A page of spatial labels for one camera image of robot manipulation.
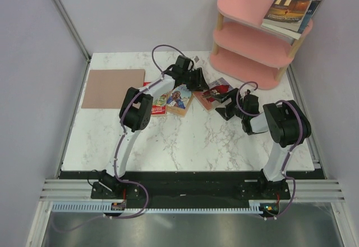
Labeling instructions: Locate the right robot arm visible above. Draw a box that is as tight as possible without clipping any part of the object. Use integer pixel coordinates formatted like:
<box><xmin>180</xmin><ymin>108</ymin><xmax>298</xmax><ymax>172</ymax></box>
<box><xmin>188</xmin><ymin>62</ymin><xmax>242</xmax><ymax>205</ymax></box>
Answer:
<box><xmin>214</xmin><ymin>88</ymin><xmax>311</xmax><ymax>199</ymax></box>

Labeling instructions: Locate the white slotted cable duct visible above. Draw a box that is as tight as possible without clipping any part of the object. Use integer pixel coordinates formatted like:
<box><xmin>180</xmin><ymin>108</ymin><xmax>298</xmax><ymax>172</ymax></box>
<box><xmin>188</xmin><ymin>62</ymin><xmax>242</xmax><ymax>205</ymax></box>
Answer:
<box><xmin>51</xmin><ymin>202</ymin><xmax>279</xmax><ymax>214</ymax></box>

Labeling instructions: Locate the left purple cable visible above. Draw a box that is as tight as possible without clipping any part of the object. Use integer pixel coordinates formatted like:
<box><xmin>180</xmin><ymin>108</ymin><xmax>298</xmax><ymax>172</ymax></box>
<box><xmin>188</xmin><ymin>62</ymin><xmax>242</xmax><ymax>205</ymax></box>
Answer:
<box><xmin>50</xmin><ymin>44</ymin><xmax>187</xmax><ymax>233</ymax></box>

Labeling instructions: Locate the blue Nineteen Eighty-Four book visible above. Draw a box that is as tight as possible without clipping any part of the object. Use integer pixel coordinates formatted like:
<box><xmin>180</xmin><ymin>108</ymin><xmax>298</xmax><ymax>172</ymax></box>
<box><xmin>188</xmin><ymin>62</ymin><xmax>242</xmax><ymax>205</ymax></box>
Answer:
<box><xmin>261</xmin><ymin>1</ymin><xmax>320</xmax><ymax>40</ymax></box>

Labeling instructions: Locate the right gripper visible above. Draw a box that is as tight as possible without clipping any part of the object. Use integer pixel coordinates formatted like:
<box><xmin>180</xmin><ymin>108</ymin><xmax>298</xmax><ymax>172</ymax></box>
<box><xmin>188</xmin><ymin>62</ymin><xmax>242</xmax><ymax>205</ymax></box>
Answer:
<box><xmin>211</xmin><ymin>88</ymin><xmax>247</xmax><ymax>121</ymax></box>

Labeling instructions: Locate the pink Shakespeare story book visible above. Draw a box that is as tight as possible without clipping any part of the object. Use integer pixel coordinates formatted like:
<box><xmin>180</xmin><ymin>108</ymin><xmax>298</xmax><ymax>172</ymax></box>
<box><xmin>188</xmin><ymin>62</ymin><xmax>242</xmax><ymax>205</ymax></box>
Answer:
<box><xmin>194</xmin><ymin>77</ymin><xmax>233</xmax><ymax>112</ymax></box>

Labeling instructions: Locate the brown Edward Tulane book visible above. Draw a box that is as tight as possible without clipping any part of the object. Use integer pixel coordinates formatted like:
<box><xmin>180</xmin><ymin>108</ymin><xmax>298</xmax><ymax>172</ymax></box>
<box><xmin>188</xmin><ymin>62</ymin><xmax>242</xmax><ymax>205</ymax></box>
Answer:
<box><xmin>261</xmin><ymin>0</ymin><xmax>312</xmax><ymax>31</ymax></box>

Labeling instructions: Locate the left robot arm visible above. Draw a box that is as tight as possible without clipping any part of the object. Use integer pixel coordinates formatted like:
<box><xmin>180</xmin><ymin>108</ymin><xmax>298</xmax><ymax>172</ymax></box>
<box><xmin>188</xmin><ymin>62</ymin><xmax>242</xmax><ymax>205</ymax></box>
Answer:
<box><xmin>99</xmin><ymin>55</ymin><xmax>209</xmax><ymax>198</ymax></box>

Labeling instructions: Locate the brown cardboard file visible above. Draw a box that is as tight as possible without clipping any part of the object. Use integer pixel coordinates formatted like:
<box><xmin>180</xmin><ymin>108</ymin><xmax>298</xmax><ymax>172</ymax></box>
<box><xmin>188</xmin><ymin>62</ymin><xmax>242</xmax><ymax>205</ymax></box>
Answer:
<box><xmin>81</xmin><ymin>69</ymin><xmax>145</xmax><ymax>109</ymax></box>

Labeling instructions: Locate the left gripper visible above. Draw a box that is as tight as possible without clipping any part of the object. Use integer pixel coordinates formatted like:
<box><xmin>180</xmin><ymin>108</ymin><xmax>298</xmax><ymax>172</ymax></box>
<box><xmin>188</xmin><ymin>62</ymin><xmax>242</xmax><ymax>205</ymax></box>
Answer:
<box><xmin>182</xmin><ymin>68</ymin><xmax>209</xmax><ymax>92</ymax></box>

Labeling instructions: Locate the red Treehouse book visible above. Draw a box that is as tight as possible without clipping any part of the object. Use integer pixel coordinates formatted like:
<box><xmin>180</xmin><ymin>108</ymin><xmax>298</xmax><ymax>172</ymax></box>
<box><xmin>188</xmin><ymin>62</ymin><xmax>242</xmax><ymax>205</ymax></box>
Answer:
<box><xmin>151</xmin><ymin>93</ymin><xmax>168</xmax><ymax>117</ymax></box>

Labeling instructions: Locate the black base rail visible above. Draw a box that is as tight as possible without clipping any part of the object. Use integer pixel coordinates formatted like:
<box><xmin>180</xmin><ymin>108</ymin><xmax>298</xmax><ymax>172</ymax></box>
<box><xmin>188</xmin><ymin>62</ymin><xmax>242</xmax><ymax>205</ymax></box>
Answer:
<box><xmin>57</xmin><ymin>170</ymin><xmax>292</xmax><ymax>203</ymax></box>

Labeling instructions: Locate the pink three-tier shelf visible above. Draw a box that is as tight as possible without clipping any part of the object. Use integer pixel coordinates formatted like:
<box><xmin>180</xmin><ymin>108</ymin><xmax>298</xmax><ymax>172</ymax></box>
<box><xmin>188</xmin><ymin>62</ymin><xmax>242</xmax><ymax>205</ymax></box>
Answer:
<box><xmin>210</xmin><ymin>0</ymin><xmax>313</xmax><ymax>90</ymax></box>

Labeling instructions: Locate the tan Othello book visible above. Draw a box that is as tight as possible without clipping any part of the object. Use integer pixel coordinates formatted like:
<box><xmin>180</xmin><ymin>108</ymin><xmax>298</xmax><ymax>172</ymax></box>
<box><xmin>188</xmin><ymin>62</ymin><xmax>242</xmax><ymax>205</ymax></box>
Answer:
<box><xmin>166</xmin><ymin>84</ymin><xmax>194</xmax><ymax>117</ymax></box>

